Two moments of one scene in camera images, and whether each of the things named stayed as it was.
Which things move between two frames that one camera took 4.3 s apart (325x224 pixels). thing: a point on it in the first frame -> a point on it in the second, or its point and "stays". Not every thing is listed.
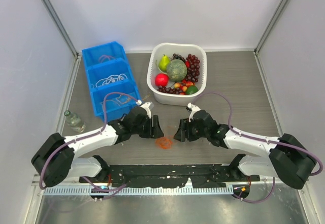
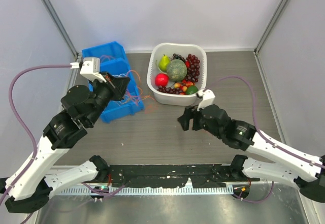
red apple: (162, 79) stays
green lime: (191, 89) stays
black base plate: (172, 176) stays
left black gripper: (154, 131) -> (120, 84)
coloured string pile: (164, 142) -> (135, 91)
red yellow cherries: (183, 86) stays
